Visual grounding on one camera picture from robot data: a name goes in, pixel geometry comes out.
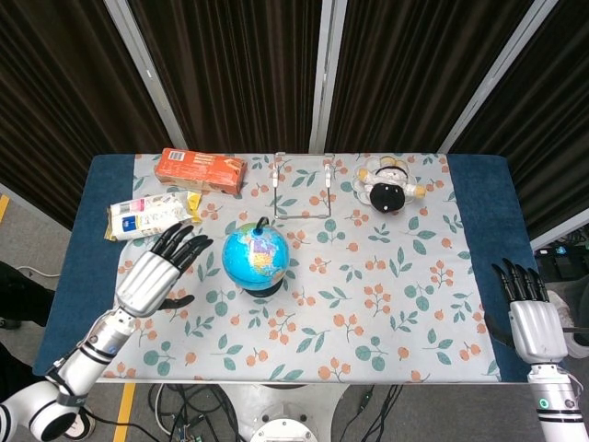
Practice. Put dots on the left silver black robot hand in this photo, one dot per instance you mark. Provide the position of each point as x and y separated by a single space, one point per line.
147 283

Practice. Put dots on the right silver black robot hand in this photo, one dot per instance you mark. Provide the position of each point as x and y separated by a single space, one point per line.
538 329

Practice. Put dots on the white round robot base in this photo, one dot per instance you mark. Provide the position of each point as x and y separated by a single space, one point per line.
280 414

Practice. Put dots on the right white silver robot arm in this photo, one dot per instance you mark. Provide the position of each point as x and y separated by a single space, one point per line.
557 405

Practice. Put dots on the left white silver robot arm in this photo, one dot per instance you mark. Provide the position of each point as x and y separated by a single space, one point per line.
87 357

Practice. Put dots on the blue globe on black stand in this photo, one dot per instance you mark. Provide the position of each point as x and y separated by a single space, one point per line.
253 258

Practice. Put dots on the white pink sneaker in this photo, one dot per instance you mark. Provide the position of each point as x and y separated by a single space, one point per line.
575 322

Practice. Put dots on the dark blue table cover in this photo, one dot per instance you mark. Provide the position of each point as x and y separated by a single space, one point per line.
92 253

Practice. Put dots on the white plastic snack package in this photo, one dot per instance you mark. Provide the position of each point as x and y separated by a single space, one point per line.
142 218

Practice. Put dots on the yellow foil packet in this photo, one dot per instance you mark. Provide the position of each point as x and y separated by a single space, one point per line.
193 202

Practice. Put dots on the orange cardboard snack box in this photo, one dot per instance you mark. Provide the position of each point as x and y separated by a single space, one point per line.
198 170

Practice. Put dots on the floral fruit print tablecloth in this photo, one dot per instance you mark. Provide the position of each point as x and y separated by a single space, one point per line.
345 299

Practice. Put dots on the white black plush toy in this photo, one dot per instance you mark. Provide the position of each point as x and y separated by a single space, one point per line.
389 195

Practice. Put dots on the dark brown pleated curtain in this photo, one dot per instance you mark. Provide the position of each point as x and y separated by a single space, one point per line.
239 69

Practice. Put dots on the white screen frame post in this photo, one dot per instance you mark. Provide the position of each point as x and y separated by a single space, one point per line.
327 69
147 78
497 78

